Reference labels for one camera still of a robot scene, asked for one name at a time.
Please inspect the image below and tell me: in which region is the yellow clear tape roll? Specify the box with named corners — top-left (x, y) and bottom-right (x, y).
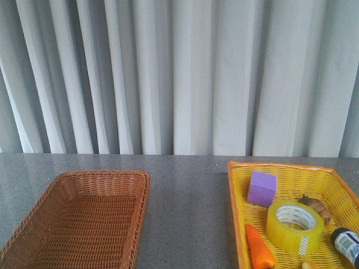
top-left (266, 201), bottom-right (324, 256)

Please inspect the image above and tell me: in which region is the grey white curtain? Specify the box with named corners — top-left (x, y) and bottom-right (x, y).
top-left (1, 1), bottom-right (358, 157)

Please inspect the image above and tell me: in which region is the purple foam cube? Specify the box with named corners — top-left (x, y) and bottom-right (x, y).
top-left (247, 171), bottom-right (277, 208)

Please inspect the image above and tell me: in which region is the brown wicker basket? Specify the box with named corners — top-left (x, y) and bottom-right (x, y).
top-left (1, 170), bottom-right (150, 268)

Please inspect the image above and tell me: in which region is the yellow plastic basket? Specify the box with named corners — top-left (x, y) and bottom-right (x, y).
top-left (228, 161), bottom-right (358, 268)

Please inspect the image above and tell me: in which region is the orange toy carrot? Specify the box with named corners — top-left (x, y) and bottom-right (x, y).
top-left (245, 224), bottom-right (277, 269)

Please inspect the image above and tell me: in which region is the brown toy animal figure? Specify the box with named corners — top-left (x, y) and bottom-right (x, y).
top-left (298, 194), bottom-right (332, 225)

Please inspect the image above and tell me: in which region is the tan toy food piece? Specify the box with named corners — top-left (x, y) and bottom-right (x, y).
top-left (302, 259), bottom-right (320, 269)

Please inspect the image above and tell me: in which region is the dark blue labelled bottle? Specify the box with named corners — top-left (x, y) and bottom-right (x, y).
top-left (330, 228), bottom-right (358, 268)

